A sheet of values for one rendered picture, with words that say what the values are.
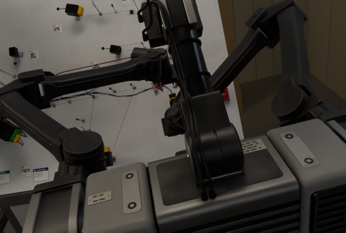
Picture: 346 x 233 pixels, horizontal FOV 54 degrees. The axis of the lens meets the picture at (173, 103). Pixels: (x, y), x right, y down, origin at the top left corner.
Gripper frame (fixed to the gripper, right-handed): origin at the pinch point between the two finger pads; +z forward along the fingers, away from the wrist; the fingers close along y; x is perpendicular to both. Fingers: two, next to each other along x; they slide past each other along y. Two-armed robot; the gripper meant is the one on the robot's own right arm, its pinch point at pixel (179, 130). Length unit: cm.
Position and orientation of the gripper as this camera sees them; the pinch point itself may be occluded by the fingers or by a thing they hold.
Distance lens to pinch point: 130.0
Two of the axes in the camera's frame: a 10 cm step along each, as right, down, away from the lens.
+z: 1.2, 3.2, 9.4
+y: -9.7, 2.3, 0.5
